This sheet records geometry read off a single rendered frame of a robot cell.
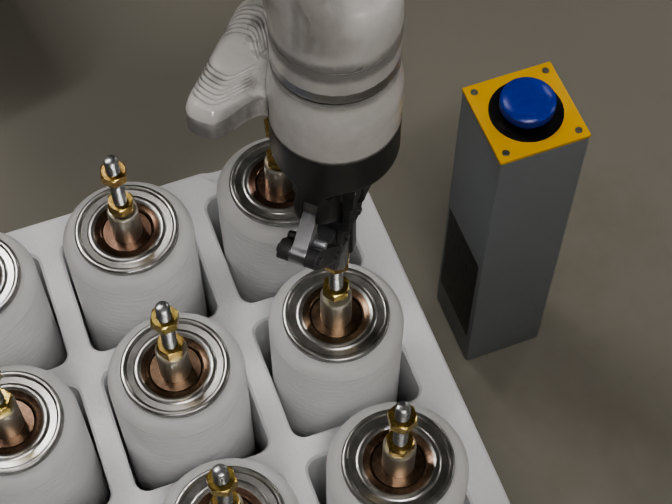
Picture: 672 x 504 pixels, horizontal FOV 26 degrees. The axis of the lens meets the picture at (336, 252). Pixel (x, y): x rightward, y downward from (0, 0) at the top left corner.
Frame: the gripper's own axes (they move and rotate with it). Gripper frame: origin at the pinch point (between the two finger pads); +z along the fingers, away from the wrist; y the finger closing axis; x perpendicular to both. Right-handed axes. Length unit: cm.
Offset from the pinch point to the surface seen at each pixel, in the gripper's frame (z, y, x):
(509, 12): 36, 51, 1
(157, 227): 10.2, 1.8, 14.5
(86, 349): 17.5, -6.1, 17.5
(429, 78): 36, 40, 6
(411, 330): 17.5, 4.3, -4.5
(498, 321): 29.4, 13.8, -9.5
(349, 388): 12.5, -4.0, -2.7
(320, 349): 10.1, -3.0, -0.2
